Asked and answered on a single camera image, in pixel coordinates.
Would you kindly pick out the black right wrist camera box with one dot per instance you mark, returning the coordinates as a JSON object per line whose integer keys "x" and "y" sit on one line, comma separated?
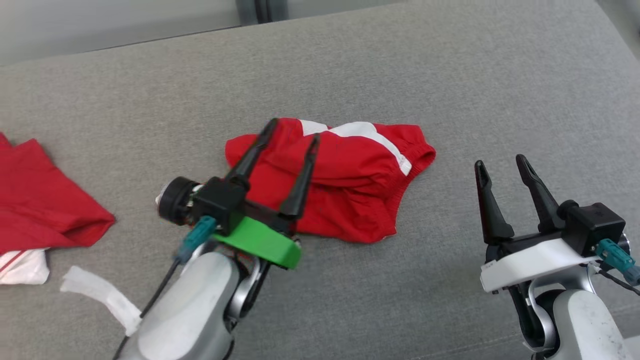
{"x": 595, "y": 222}

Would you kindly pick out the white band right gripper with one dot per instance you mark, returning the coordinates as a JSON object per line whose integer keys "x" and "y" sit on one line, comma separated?
{"x": 535, "y": 262}

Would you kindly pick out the red shorts with white stripe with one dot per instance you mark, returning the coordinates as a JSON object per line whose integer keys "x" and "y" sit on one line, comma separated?
{"x": 350, "y": 190}

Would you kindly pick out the grey metal partition post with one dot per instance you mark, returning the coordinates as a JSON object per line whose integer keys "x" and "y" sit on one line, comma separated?
{"x": 262, "y": 10}

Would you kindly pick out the red t-shirt with white sleeves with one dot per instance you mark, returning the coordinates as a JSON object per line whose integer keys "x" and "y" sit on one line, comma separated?
{"x": 35, "y": 200}

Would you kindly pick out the white fabric strip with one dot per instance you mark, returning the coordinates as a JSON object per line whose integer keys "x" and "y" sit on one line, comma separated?
{"x": 100, "y": 292}

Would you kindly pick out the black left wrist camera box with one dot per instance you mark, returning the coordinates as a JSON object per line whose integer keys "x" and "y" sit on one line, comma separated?
{"x": 217, "y": 200}

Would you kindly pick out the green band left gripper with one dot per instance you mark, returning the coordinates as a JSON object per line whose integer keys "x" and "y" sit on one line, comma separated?
{"x": 260, "y": 240}

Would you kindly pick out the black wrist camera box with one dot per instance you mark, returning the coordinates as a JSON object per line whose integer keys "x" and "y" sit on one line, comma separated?
{"x": 217, "y": 200}
{"x": 595, "y": 222}

